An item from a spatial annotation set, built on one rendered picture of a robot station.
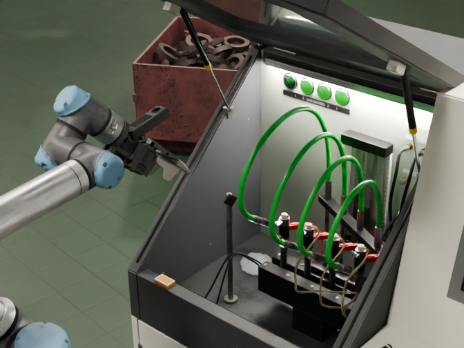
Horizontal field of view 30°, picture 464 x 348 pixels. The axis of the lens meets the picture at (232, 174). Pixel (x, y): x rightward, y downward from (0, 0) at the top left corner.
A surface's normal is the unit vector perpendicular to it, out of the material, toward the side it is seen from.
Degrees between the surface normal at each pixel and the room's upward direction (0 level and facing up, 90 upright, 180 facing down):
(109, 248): 0
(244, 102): 90
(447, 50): 0
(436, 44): 0
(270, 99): 90
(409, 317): 76
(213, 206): 90
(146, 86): 90
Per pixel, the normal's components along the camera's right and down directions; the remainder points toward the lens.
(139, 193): -0.01, -0.88
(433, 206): -0.64, 0.14
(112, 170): 0.74, 0.31
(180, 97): -0.22, 0.47
